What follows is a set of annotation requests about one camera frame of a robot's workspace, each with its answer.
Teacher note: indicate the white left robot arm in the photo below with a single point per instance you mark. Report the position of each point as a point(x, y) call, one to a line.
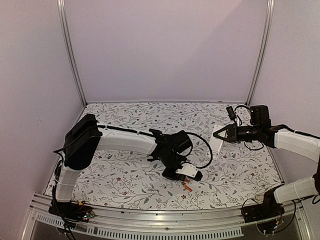
point(90, 135)

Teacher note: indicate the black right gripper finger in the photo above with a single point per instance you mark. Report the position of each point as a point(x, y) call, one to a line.
point(223, 138)
point(220, 131)

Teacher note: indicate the left aluminium frame post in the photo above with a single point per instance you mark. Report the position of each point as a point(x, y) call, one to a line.
point(61, 6)

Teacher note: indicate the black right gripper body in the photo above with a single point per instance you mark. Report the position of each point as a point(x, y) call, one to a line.
point(231, 133)

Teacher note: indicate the aluminium frame post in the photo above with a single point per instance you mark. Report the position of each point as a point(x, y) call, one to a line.
point(262, 51)
point(61, 6)

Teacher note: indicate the aluminium front rail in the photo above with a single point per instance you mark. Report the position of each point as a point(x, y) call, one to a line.
point(112, 223)

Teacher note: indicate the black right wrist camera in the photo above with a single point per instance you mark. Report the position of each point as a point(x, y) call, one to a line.
point(231, 114)

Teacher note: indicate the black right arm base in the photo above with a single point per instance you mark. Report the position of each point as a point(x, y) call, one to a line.
point(260, 211)

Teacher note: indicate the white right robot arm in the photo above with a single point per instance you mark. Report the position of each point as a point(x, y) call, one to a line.
point(282, 138)

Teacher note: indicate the white battery cover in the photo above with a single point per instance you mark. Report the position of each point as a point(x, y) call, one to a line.
point(145, 165)

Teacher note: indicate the right aluminium frame post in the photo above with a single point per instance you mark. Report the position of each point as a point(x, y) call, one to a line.
point(262, 51)

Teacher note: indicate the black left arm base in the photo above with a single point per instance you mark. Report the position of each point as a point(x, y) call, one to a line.
point(72, 211)

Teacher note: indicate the white remote control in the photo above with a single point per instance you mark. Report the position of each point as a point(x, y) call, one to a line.
point(215, 143)

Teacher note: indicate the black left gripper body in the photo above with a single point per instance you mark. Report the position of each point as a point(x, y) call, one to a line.
point(170, 160)

